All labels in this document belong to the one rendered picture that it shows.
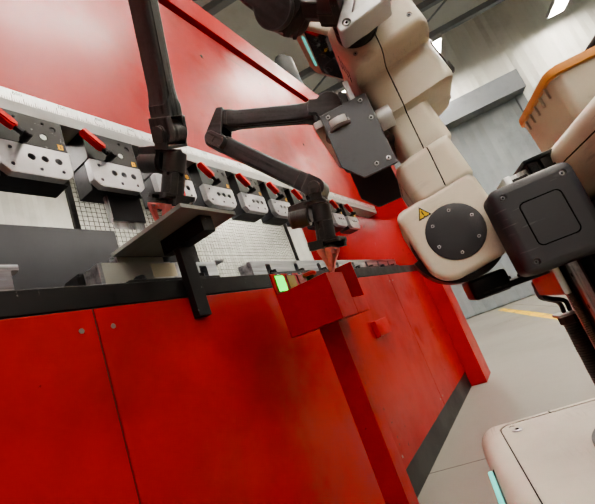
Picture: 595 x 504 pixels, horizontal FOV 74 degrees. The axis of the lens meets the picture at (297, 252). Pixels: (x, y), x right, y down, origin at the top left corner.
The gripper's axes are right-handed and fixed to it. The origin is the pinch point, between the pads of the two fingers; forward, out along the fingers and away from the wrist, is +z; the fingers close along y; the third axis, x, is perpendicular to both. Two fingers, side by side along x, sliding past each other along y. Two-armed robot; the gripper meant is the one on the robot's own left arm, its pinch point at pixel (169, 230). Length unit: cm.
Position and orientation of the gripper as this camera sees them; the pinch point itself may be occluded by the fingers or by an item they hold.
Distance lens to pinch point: 104.8
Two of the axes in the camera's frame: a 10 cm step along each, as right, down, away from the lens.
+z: -0.8, 10.0, 0.4
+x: 8.5, 0.9, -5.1
